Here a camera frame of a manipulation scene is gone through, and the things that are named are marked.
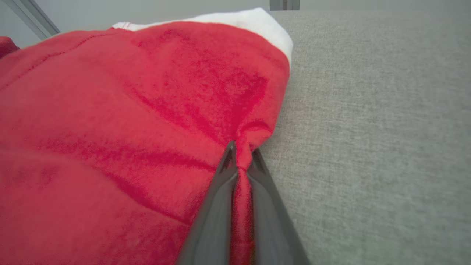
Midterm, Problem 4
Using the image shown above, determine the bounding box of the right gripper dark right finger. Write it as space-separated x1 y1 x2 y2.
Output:
246 147 311 265

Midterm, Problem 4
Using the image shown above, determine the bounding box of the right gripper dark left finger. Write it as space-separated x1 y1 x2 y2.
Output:
177 141 238 265

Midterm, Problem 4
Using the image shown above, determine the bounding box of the red and white basketball jersey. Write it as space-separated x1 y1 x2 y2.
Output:
0 7 294 265

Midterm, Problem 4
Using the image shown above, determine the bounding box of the grey fabric sofa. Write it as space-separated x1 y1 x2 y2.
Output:
258 9 471 265

